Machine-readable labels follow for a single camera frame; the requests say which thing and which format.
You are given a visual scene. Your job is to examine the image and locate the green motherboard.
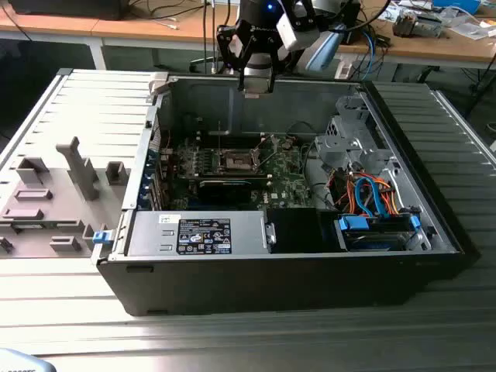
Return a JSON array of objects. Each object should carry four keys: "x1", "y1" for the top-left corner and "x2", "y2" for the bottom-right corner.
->
[{"x1": 160, "y1": 133, "x2": 315, "y2": 212}]

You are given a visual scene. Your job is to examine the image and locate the wooden desk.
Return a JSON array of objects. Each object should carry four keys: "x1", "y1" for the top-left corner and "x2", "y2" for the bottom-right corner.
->
[
  {"x1": 0, "y1": 5, "x2": 237, "y2": 71},
  {"x1": 336, "y1": 0, "x2": 496, "y2": 84}
]

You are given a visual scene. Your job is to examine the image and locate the blue data wire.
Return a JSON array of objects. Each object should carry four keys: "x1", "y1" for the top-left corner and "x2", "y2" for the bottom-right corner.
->
[{"x1": 354, "y1": 176, "x2": 390, "y2": 219}]

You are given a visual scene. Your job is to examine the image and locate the white power adapter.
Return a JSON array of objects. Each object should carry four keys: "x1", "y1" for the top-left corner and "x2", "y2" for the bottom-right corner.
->
[{"x1": 333, "y1": 60, "x2": 354, "y2": 81}]

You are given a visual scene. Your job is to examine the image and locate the orange power wires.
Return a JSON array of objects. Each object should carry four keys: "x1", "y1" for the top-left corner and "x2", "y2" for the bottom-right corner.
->
[{"x1": 332, "y1": 174, "x2": 402, "y2": 216}]

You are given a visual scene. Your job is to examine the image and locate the blue network cable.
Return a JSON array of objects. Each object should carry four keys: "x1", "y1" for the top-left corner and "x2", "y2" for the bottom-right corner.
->
[{"x1": 360, "y1": 29, "x2": 387, "y2": 81}]

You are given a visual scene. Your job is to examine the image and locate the metal drive cage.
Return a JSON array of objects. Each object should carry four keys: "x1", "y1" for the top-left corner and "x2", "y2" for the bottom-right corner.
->
[{"x1": 312, "y1": 95, "x2": 393, "y2": 174}]

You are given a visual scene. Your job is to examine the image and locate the hard disk in blue carrier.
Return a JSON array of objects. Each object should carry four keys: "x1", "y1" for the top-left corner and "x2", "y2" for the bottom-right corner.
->
[{"x1": 333, "y1": 215, "x2": 422, "y2": 253}]

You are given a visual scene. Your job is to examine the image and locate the grey power supply unit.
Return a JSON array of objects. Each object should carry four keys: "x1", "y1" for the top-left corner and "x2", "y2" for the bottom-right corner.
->
[{"x1": 124, "y1": 210, "x2": 270, "y2": 257}]

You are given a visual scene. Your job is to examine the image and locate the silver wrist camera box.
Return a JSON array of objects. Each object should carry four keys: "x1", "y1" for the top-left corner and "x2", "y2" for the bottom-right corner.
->
[{"x1": 275, "y1": 10, "x2": 319, "y2": 52}]

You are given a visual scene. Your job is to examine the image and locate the metal heatsink cooler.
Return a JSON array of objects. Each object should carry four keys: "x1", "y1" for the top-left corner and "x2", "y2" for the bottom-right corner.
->
[{"x1": 391, "y1": 9, "x2": 445, "y2": 39}]

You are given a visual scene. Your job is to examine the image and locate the metal socket cover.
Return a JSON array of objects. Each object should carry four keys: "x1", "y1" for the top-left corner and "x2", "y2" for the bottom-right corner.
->
[{"x1": 252, "y1": 134, "x2": 279, "y2": 164}]

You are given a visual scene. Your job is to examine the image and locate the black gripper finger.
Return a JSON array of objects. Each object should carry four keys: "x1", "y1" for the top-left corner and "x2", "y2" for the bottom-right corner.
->
[
  {"x1": 215, "y1": 19, "x2": 253, "y2": 92},
  {"x1": 267, "y1": 36, "x2": 292, "y2": 94}
]

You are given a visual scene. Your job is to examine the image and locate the green RAM stick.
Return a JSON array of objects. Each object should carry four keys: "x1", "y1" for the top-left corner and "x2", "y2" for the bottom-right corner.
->
[{"x1": 7, "y1": 220, "x2": 78, "y2": 229}]

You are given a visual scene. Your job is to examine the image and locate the CPU socket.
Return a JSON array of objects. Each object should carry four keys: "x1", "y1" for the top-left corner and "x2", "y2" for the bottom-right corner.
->
[{"x1": 217, "y1": 146, "x2": 261, "y2": 174}]

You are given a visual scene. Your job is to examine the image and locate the pale blue grey device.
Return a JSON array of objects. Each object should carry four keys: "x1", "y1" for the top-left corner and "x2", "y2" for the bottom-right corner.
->
[{"x1": 0, "y1": 347, "x2": 55, "y2": 372}]

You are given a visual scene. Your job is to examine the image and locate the thin black wire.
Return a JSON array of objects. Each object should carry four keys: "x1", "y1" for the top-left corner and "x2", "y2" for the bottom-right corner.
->
[{"x1": 286, "y1": 120, "x2": 321, "y2": 156}]

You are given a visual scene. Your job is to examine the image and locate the blue box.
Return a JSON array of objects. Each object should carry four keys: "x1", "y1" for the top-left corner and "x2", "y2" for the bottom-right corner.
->
[{"x1": 432, "y1": 0, "x2": 481, "y2": 15}]

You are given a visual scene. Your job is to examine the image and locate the black plastic shroud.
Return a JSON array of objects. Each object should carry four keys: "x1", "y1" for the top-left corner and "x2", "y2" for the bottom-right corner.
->
[{"x1": 267, "y1": 208, "x2": 323, "y2": 255}]

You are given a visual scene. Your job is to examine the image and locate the black PC case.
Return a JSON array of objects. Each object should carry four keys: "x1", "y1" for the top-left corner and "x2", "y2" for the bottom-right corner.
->
[{"x1": 91, "y1": 73, "x2": 481, "y2": 317}]

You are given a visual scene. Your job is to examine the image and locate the black upright box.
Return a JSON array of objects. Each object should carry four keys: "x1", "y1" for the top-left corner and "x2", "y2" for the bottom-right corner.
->
[{"x1": 341, "y1": 2, "x2": 362, "y2": 46}]

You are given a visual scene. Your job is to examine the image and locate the black graphics card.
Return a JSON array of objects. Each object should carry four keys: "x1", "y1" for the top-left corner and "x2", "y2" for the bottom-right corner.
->
[{"x1": 196, "y1": 178, "x2": 253, "y2": 205}]

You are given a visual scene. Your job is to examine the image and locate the grey parts rack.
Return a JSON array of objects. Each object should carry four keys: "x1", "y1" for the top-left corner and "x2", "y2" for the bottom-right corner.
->
[{"x1": 0, "y1": 136, "x2": 131, "y2": 259}]

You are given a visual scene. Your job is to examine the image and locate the black flat box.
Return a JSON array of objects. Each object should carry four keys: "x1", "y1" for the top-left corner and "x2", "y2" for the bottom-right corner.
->
[{"x1": 7, "y1": 0, "x2": 125, "y2": 20}]

